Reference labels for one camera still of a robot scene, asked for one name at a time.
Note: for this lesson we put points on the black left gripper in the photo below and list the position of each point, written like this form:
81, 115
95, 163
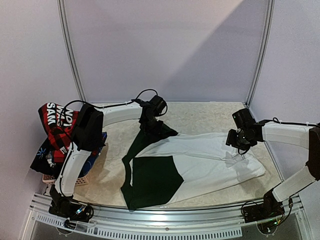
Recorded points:
157, 130

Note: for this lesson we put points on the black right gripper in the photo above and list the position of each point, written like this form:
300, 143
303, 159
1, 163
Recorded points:
233, 139

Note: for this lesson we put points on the white and green raglan shirt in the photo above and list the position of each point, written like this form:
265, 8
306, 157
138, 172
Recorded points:
169, 167

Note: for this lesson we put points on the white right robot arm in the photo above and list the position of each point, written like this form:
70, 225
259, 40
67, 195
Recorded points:
296, 150

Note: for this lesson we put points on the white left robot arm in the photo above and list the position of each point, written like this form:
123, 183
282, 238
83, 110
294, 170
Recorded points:
65, 183

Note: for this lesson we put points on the pink plastic laundry basket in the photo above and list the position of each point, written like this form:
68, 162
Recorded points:
81, 181

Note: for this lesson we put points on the blue garment in basket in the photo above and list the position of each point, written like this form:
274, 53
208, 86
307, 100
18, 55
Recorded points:
89, 163

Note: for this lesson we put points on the red black plaid garment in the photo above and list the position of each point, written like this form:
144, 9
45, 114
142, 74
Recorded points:
69, 129

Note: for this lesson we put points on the black printed garment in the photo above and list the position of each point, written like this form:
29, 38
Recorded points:
44, 160

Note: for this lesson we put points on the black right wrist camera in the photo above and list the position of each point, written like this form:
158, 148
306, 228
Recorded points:
243, 118

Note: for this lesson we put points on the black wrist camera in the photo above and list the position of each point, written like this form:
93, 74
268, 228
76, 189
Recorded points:
243, 118
158, 106

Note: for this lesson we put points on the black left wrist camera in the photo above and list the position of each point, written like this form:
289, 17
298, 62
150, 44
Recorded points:
158, 106

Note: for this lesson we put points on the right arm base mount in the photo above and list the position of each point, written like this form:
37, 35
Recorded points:
262, 211

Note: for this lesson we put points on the front aluminium rail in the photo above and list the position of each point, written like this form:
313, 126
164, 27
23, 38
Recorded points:
225, 222

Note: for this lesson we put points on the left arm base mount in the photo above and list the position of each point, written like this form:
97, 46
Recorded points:
72, 211

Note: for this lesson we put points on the left aluminium frame post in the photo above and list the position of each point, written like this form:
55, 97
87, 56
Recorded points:
69, 49

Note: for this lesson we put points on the aluminium frame post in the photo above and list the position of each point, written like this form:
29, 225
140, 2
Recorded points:
262, 51
69, 49

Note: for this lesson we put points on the right aluminium frame post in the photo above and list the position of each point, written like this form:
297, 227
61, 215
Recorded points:
262, 51

